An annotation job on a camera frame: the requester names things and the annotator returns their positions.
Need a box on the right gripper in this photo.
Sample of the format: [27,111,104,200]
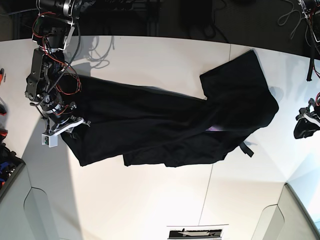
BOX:
[41,101,91,136]

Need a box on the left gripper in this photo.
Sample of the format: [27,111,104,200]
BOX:
[293,98,320,139]

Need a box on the black graphic t-shirt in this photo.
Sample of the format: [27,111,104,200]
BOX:
[61,50,279,168]

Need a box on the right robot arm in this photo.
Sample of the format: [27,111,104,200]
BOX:
[25,0,85,138]

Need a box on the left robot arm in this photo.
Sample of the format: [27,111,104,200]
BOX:
[293,0,320,139]

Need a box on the black tape strip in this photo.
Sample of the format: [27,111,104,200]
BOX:
[239,140,254,158]

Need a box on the orange black tool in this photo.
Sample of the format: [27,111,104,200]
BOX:
[0,68,6,84]

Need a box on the printed paper sheet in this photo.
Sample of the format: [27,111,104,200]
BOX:
[167,224,229,240]

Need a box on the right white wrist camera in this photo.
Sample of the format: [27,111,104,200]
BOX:
[41,133,58,148]

